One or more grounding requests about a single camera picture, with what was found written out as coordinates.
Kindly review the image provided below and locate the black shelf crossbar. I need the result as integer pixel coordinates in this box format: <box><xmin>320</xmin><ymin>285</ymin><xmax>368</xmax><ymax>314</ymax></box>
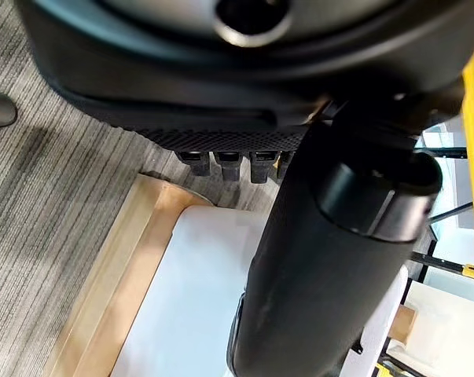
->
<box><xmin>413</xmin><ymin>145</ymin><xmax>468</xmax><ymax>159</ymax></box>
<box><xmin>408</xmin><ymin>250</ymin><xmax>470</xmax><ymax>273</ymax></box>

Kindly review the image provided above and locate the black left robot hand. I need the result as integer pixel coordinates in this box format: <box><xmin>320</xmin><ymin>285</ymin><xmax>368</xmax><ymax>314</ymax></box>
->
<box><xmin>16</xmin><ymin>0</ymin><xmax>474</xmax><ymax>377</ymax></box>

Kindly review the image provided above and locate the tan wooden board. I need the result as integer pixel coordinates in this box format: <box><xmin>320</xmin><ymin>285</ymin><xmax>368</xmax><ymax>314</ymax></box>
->
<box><xmin>42</xmin><ymin>172</ymin><xmax>222</xmax><ymax>377</ymax></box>

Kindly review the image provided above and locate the brown cardboard piece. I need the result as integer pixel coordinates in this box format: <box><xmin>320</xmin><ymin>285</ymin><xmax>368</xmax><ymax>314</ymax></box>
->
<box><xmin>388</xmin><ymin>305</ymin><xmax>418</xmax><ymax>347</ymax></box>

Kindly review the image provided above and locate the white shelf panel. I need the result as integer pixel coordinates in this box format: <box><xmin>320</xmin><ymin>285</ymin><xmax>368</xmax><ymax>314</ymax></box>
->
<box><xmin>385</xmin><ymin>270</ymin><xmax>474</xmax><ymax>377</ymax></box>

